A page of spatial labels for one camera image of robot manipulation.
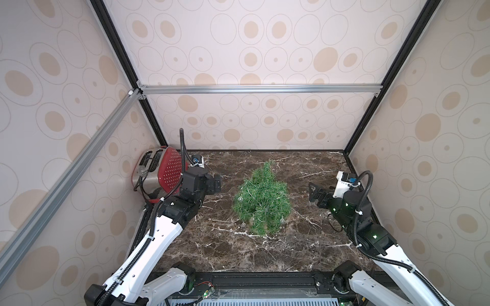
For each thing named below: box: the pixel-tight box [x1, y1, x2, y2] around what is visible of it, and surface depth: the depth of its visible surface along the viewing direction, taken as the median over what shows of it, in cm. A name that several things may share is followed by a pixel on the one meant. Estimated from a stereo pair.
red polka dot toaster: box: [131, 146, 189, 203], surface depth 90 cm
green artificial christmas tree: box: [232, 160, 292, 236], surface depth 69 cm
